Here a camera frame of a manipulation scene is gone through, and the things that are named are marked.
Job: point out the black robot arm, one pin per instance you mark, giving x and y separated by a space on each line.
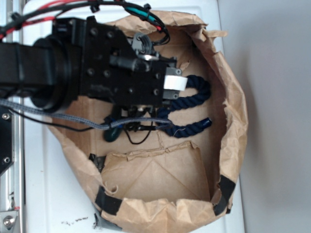
43 72

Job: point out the brown paper bag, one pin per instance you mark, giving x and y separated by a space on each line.
168 184

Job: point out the green capsule toy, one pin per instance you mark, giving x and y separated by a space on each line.
112 135

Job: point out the aluminium rail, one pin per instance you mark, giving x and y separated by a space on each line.
12 184

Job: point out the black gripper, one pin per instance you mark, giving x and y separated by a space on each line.
126 71

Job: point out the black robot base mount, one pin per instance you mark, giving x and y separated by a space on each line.
6 129

